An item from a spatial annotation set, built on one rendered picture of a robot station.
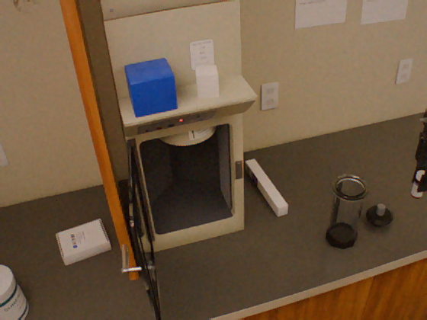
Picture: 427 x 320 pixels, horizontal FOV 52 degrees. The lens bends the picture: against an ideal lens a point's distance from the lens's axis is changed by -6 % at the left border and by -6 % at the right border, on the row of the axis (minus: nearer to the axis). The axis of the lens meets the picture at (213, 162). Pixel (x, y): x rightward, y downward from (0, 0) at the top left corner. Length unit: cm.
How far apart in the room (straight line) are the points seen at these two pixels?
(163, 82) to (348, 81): 108
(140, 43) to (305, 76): 89
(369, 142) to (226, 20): 104
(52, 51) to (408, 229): 131
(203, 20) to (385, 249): 91
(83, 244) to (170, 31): 77
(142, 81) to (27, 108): 71
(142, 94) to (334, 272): 80
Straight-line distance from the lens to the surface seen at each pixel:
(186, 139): 128
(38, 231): 170
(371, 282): 161
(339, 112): 201
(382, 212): 159
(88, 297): 145
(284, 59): 176
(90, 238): 155
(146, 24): 108
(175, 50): 112
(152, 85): 103
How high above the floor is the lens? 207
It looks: 38 degrees down
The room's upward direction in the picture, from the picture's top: 4 degrees counter-clockwise
